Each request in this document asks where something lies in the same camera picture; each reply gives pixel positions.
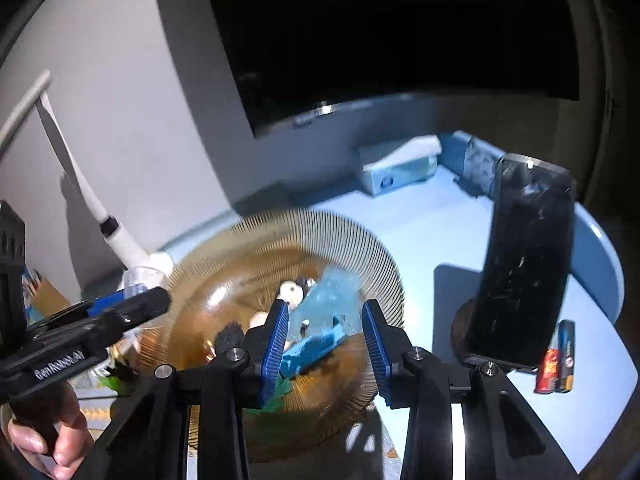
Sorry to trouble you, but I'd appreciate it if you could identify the blue tissue box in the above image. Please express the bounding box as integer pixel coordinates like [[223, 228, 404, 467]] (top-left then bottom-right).
[[357, 134, 443, 196]]

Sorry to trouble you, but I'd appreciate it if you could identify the red battery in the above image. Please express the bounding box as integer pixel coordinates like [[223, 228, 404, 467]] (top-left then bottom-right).
[[534, 347, 562, 395]]

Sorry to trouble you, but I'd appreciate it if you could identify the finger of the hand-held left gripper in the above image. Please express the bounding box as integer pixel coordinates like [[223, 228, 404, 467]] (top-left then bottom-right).
[[75, 287, 172, 346], [30, 287, 131, 331]]

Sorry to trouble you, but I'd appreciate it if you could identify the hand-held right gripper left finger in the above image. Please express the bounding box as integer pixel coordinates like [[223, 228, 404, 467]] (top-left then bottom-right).
[[75, 300, 291, 480]]

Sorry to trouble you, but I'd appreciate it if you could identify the black monitor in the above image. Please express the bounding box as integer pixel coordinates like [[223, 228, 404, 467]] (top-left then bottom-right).
[[200, 0, 581, 136]]

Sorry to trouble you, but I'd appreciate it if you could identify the amber ribbed glass bowl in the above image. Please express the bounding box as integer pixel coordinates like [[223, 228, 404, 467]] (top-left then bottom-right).
[[132, 209, 406, 463]]

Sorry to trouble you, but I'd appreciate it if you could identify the person's left hand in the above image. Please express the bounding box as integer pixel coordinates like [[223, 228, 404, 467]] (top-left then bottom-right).
[[7, 385, 96, 480]]

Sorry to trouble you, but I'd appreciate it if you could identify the blue patterned box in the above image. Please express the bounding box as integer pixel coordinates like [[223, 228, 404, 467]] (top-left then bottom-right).
[[440, 130, 501, 198]]

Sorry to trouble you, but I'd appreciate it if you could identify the black smartphone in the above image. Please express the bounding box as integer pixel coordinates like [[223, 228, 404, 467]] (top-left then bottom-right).
[[467, 152, 576, 368]]

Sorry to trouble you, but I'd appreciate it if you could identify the bunch of coloured pencils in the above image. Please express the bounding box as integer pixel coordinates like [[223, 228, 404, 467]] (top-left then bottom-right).
[[22, 267, 43, 311]]

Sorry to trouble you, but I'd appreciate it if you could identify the black animal figurine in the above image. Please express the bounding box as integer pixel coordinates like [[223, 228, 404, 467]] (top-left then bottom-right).
[[277, 277, 316, 311]]

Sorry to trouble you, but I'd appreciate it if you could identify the dark green leaf toy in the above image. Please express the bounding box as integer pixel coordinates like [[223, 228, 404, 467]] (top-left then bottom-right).
[[247, 375, 296, 413]]

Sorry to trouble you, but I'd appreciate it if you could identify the black battery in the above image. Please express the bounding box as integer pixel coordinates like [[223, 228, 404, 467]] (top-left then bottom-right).
[[552, 319, 576, 393]]

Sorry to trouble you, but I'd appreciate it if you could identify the brown pencil holder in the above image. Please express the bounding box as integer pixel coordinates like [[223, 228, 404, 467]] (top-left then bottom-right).
[[27, 277, 71, 323]]

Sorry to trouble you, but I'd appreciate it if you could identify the round brown phone stand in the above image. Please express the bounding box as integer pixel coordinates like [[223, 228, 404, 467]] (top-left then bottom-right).
[[450, 297, 483, 361]]

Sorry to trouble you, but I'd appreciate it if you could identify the teal leaf toy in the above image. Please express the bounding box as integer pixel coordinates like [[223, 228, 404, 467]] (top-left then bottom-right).
[[292, 270, 363, 341]]

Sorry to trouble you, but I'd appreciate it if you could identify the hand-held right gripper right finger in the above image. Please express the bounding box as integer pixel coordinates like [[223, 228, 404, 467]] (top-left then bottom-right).
[[361, 300, 581, 480]]

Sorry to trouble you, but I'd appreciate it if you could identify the blue plastic toy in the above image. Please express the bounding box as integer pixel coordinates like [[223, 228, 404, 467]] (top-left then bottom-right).
[[280, 312, 348, 381]]

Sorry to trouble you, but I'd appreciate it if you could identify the white desk lamp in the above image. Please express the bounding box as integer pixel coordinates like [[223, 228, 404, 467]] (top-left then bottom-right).
[[0, 69, 173, 281]]

